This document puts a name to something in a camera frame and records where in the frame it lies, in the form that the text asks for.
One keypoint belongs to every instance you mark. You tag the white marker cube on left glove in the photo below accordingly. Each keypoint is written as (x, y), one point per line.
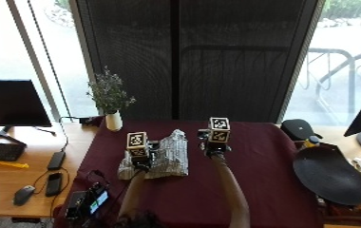
(136, 142)

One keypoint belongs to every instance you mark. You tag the black computer monitor with stand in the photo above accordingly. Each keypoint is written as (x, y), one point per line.
(7, 103)

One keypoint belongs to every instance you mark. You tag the maroon tablecloth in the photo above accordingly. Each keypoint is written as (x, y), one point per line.
(196, 196)

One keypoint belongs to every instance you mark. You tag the person's right hand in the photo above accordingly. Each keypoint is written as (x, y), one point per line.
(216, 148)

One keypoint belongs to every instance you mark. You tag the small black adapter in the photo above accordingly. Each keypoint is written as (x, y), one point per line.
(91, 120)

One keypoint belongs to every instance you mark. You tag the black power bank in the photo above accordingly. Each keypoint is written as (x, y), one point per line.
(55, 160)

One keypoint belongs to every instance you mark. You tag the metal bicycle rack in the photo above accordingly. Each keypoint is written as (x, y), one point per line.
(340, 82)

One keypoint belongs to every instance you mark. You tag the white marker cube on right glove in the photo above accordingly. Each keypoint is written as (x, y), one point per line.
(219, 129)

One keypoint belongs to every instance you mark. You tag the white marker cube on glove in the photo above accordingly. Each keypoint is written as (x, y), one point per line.
(136, 142)
(219, 129)

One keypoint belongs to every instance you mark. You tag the person's left hand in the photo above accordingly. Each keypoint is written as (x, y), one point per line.
(140, 163)

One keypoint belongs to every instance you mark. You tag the yellow flat tool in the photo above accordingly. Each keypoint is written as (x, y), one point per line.
(7, 164)

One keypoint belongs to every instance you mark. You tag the black mesh roller blind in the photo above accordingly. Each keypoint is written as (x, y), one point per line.
(196, 60)

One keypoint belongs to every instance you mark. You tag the black phone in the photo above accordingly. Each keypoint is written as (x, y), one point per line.
(54, 184)

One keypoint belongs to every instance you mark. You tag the grey striped white cloth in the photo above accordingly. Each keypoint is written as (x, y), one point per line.
(171, 155)

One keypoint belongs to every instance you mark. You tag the dark grey computer mouse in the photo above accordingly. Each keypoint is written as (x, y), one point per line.
(23, 194)

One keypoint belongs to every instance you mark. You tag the green flower bunch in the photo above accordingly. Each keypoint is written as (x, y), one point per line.
(108, 92)

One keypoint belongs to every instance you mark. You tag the black oval board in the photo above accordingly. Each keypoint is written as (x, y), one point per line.
(329, 175)

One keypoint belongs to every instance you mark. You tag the white vase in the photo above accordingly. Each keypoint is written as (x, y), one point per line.
(112, 121)

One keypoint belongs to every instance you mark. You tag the white window frame post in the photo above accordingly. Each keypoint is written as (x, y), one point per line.
(34, 60)

